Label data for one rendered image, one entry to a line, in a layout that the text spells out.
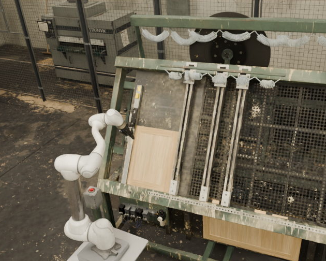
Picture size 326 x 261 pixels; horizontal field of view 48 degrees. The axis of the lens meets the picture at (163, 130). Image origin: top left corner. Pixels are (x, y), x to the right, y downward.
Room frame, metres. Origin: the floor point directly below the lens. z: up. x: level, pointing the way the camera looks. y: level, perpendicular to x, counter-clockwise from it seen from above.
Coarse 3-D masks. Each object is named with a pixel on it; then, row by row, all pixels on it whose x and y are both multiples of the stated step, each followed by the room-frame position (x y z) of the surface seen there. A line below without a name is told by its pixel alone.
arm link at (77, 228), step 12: (60, 156) 2.17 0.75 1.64; (72, 156) 2.14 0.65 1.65; (60, 168) 2.10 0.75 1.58; (72, 168) 2.07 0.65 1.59; (72, 180) 2.09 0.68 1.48; (72, 192) 2.08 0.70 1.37; (72, 204) 2.08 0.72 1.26; (72, 216) 2.08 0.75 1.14; (84, 216) 2.10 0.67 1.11; (72, 228) 2.04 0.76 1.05; (84, 228) 2.04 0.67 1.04; (84, 240) 2.01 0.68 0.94
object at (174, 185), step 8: (192, 64) 3.05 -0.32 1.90; (184, 80) 2.99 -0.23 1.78; (192, 80) 2.96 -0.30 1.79; (192, 88) 2.98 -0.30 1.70; (192, 96) 2.97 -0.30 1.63; (184, 104) 2.91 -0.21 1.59; (184, 112) 2.87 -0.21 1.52; (184, 120) 2.85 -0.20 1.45; (184, 128) 2.78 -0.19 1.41; (184, 136) 2.74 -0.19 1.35; (184, 144) 2.73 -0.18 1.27; (176, 152) 2.68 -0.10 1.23; (176, 160) 2.64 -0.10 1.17; (176, 168) 2.60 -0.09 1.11; (176, 176) 2.55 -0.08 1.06; (176, 184) 2.51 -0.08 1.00; (176, 192) 2.50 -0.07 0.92
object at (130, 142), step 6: (138, 102) 3.12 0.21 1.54; (138, 108) 3.09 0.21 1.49; (138, 114) 3.08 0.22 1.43; (132, 144) 2.91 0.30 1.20; (126, 150) 2.89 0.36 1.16; (126, 156) 2.86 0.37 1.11; (126, 162) 2.82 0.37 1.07; (126, 168) 2.79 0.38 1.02; (126, 174) 2.76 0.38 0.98; (126, 180) 2.73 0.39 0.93
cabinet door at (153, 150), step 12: (144, 132) 2.95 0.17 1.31; (156, 132) 2.90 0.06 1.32; (168, 132) 2.86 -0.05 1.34; (144, 144) 2.88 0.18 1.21; (156, 144) 2.84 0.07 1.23; (168, 144) 2.80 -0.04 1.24; (132, 156) 2.85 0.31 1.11; (144, 156) 2.81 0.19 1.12; (156, 156) 2.77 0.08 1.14; (168, 156) 2.73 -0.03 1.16; (132, 168) 2.79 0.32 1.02; (144, 168) 2.75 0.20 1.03; (156, 168) 2.71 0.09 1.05; (168, 168) 2.67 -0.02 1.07; (132, 180) 2.72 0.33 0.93; (144, 180) 2.68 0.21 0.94; (156, 180) 2.64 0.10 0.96; (168, 180) 2.60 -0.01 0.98; (168, 192) 2.54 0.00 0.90
